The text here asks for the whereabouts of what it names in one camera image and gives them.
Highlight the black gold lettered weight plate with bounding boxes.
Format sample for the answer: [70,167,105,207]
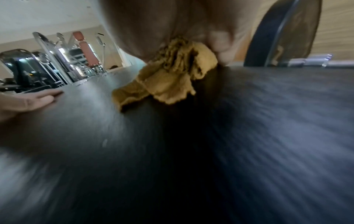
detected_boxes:
[243,0,323,67]

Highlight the brown cleaning cloth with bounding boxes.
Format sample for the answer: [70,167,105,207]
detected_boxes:
[111,37,219,113]

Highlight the black white print bench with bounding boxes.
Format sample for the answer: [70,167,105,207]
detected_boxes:
[0,64,354,224]

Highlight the person's left hand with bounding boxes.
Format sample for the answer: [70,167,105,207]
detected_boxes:
[0,90,65,122]

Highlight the person's right hand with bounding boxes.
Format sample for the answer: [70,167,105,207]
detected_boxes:
[99,0,266,66]

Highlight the orange padded panel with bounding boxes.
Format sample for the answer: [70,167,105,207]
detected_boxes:
[72,31,102,69]

